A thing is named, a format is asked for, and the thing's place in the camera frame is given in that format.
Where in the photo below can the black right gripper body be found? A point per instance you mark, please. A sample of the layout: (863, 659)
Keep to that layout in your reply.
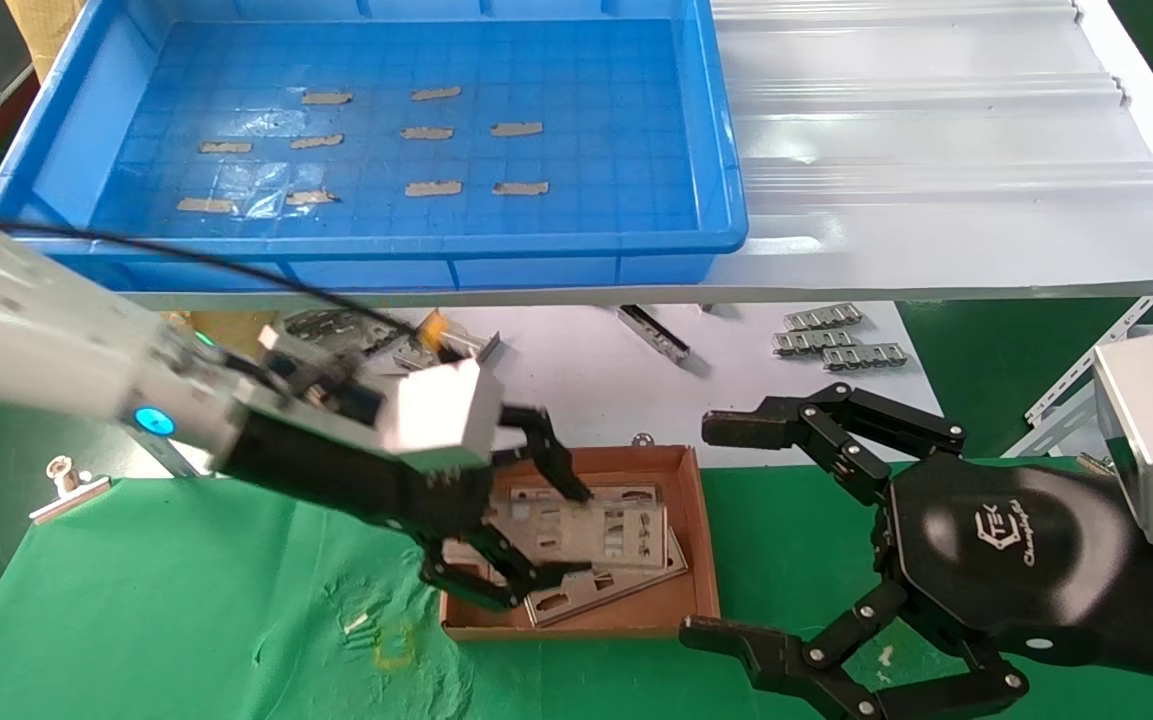
(1006, 550)

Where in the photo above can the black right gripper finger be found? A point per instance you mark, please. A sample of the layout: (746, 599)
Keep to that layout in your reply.
(746, 428)
(736, 645)

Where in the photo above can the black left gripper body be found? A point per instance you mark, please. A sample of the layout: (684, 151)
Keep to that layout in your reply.
(356, 480)

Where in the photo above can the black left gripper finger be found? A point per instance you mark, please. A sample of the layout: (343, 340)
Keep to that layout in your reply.
(496, 575)
(546, 450)

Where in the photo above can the metal io shield plate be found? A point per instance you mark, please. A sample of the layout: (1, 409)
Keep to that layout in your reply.
(636, 590)
(631, 492)
(636, 540)

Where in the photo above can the brown cardboard box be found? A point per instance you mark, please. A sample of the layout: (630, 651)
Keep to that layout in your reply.
(636, 465)

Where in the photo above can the blue plastic tray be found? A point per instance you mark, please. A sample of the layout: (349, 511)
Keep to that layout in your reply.
(596, 150)

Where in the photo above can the white paper board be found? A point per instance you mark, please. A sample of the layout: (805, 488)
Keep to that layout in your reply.
(576, 395)

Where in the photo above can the toothed metal strip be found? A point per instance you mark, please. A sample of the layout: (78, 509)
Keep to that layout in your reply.
(816, 343)
(824, 318)
(866, 358)

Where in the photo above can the long narrow metal strip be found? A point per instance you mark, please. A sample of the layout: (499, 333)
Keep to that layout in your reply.
(654, 336)

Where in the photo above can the yellow tape outline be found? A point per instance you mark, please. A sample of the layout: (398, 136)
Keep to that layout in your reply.
(394, 665)

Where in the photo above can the small white tape bits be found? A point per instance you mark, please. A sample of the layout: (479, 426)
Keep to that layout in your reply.
(358, 624)

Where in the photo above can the small toothed metal piece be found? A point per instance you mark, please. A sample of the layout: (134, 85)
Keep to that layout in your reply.
(391, 330)

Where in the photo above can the green cloth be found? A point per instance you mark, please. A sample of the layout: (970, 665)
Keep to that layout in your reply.
(236, 600)

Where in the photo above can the perforated metal shelf leg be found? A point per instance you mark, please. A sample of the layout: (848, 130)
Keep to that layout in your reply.
(1076, 375)
(181, 462)

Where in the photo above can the yellow woven sack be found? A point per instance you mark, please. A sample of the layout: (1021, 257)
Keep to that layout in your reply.
(41, 30)
(236, 325)

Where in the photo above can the beige tape piece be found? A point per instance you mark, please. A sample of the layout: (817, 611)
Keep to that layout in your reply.
(436, 93)
(521, 188)
(207, 205)
(434, 188)
(311, 197)
(517, 129)
(426, 132)

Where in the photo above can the silver binder clip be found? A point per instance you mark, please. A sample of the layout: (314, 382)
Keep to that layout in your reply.
(71, 497)

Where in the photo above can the clear tape patch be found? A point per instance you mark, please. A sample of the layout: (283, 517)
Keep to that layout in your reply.
(261, 123)
(256, 189)

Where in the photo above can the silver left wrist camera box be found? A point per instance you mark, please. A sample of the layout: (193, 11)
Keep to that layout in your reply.
(436, 410)

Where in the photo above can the open metal tray bracket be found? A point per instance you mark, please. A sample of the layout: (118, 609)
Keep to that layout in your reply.
(486, 347)

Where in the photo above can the bent metal bracket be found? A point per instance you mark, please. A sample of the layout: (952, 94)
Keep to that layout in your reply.
(326, 325)

